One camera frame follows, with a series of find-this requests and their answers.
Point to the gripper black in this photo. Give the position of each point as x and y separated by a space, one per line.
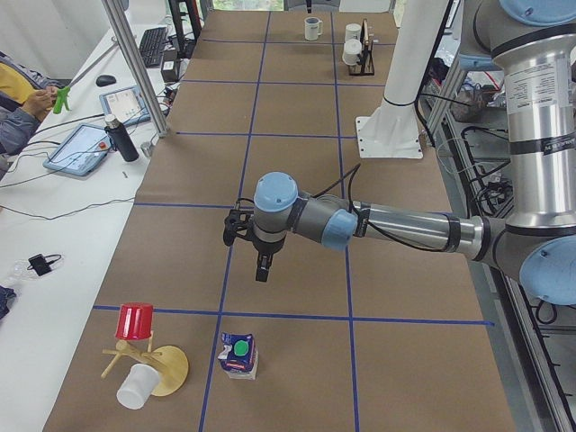
264 247

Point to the blue milk carton green cap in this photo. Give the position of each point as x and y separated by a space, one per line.
239 357

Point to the white mug with handle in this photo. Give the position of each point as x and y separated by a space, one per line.
313 28

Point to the person forearm grey sleeve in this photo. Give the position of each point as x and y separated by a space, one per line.
17 128

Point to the wooden cup tree stand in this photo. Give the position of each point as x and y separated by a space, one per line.
170 362

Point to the red cup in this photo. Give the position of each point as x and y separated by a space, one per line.
135 321

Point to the white plastic cup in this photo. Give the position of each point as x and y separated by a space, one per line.
138 386

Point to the person hand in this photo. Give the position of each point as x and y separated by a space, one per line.
39 103

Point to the brown paper table cover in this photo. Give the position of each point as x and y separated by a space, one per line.
374 337

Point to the black water bottle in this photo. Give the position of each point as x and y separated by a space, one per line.
120 138

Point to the blue tablet far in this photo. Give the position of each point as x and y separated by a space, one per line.
126 104

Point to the blue tablet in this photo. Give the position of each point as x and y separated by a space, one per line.
81 152
126 104

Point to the blue tablet near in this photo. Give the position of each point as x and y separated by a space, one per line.
81 152

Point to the black power adapter box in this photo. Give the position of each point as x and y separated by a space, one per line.
170 66

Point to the small black device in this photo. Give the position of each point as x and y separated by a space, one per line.
42 264

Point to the black computer mouse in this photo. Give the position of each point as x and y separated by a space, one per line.
105 80

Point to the clear plastic wrapper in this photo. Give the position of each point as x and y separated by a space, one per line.
21 271

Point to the black keyboard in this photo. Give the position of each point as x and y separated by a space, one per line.
152 45

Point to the green plastic tool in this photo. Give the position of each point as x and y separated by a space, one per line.
61 101

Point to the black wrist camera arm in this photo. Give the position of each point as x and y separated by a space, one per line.
237 225

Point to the aluminium frame post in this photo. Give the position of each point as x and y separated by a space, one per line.
130 51

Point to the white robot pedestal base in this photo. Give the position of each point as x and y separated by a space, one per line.
392 131

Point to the black wire cup rack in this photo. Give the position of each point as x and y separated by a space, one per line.
365 64

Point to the white cup on wire rack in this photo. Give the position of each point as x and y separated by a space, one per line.
352 49

